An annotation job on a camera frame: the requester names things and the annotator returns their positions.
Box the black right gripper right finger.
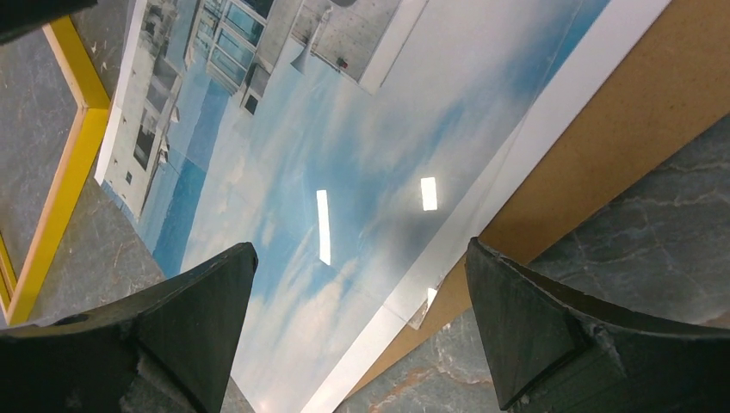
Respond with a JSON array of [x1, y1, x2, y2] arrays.
[[466, 238, 729, 412]]

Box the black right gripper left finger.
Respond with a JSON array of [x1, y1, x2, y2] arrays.
[[1, 242, 258, 412]]

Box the building and sky photo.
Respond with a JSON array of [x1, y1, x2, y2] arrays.
[[95, 1, 667, 412]]

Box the brown cardboard backing board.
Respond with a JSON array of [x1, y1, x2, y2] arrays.
[[345, 0, 730, 400]]

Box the yellow wooden picture frame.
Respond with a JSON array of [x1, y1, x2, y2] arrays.
[[1, 16, 110, 326]]

